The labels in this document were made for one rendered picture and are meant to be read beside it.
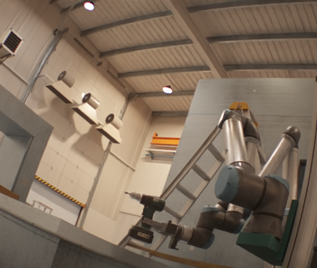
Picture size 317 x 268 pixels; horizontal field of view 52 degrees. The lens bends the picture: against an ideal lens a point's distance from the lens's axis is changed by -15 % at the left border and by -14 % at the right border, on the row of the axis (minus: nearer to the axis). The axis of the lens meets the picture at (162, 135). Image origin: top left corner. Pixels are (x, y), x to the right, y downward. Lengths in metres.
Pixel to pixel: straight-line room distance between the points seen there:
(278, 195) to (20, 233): 1.05
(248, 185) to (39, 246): 0.85
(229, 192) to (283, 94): 2.95
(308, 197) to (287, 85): 2.87
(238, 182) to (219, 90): 3.29
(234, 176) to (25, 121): 2.22
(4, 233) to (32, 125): 2.07
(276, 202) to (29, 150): 2.36
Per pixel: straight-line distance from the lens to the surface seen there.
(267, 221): 1.49
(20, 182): 3.26
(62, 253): 1.14
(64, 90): 12.42
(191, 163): 3.31
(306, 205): 1.62
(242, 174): 1.48
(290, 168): 2.26
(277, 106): 4.23
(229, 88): 4.63
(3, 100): 3.13
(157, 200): 1.70
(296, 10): 10.18
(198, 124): 4.52
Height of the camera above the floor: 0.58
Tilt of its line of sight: 22 degrees up
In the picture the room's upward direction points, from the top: 19 degrees clockwise
